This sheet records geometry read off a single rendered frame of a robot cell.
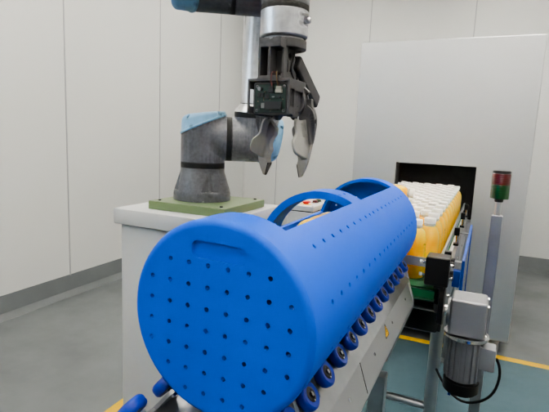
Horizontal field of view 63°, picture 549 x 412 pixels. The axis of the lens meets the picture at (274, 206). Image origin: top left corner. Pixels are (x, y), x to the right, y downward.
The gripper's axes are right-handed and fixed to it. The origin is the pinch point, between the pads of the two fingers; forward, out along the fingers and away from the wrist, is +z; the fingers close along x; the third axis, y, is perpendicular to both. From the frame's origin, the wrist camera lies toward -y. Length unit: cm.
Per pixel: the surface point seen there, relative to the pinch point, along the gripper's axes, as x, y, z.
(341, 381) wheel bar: 11.1, -3.4, 37.0
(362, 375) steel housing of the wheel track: 12.2, -15.0, 41.4
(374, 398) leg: 6, -63, 74
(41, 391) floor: -165, -75, 128
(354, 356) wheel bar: 10.9, -13.1, 36.8
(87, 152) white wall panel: -272, -206, 13
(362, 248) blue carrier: 12.3, -7.3, 13.7
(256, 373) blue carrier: 6.0, 20.0, 25.6
